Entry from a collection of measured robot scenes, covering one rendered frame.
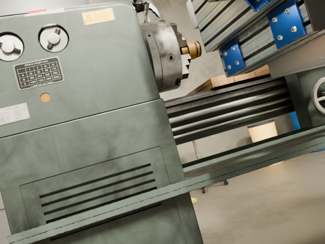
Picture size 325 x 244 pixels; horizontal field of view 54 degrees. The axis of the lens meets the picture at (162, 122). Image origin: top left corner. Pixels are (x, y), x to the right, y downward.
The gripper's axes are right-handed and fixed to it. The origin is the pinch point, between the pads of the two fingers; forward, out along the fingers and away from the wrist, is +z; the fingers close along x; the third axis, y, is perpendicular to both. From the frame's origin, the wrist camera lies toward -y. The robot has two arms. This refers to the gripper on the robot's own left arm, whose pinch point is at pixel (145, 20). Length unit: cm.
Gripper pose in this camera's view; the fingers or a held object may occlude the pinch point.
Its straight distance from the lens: 161.2
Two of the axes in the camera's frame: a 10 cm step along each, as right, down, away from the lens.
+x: -9.4, 2.5, -2.3
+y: -1.6, 2.9, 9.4
